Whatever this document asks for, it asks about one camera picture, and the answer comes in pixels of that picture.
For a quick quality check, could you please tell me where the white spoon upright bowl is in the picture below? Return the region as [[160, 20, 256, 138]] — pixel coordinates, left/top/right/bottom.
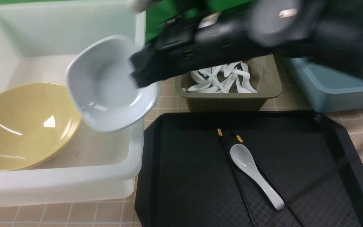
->
[[223, 61, 241, 78]]

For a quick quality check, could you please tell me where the white spoon front right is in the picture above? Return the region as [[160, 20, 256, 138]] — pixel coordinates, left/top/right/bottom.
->
[[234, 62, 258, 93]]

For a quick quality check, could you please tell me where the olive plastic bin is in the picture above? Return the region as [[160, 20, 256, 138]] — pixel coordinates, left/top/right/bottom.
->
[[175, 55, 282, 112]]

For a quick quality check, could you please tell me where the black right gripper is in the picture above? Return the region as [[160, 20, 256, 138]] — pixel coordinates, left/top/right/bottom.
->
[[130, 9, 264, 88]]

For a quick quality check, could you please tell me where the large yellow noodle bowl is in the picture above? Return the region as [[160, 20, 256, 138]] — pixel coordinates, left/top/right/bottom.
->
[[0, 82, 82, 171]]

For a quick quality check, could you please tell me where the white ceramic soup spoon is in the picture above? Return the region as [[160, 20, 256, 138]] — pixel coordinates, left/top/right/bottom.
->
[[230, 144, 285, 210]]

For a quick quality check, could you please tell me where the white spoon front left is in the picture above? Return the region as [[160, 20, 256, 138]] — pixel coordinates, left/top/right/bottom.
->
[[187, 81, 212, 92]]

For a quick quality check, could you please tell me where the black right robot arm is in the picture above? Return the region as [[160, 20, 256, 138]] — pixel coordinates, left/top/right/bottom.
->
[[130, 0, 363, 88]]

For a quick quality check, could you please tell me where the small white square bowl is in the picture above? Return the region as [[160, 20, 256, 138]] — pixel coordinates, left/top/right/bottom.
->
[[66, 35, 160, 132]]

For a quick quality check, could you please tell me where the blue plastic bin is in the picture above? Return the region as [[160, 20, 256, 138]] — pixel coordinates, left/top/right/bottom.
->
[[280, 56, 363, 113]]

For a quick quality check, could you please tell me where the large white plastic tub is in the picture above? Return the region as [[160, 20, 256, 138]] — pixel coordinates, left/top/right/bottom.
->
[[0, 0, 146, 207]]

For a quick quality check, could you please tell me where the black serving tray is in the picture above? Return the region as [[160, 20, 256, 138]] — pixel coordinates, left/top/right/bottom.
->
[[135, 110, 363, 227]]

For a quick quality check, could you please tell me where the black chopstick gold tip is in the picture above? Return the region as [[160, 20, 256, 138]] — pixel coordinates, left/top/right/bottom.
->
[[217, 128, 256, 227], [231, 131, 306, 227]]

